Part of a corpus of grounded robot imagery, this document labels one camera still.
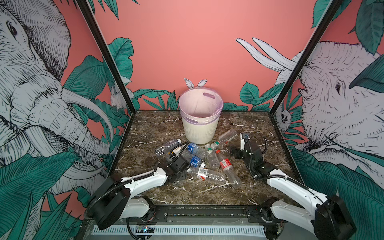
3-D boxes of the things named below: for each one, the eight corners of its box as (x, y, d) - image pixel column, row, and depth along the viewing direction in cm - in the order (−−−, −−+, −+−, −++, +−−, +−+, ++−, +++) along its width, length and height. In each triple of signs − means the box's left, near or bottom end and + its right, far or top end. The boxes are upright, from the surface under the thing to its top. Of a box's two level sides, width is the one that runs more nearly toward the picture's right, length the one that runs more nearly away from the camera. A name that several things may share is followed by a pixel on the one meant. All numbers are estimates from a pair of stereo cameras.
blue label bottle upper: (186, 151, 97) (186, 148, 94) (190, 145, 100) (189, 141, 97) (205, 159, 93) (205, 156, 90) (208, 153, 96) (208, 149, 93)
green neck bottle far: (214, 150, 99) (214, 148, 96) (209, 145, 101) (209, 143, 99) (237, 134, 108) (238, 131, 105) (232, 130, 110) (233, 127, 108)
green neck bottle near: (211, 169, 90) (211, 168, 88) (205, 150, 99) (205, 148, 97) (220, 167, 91) (221, 166, 89) (214, 148, 100) (214, 146, 98)
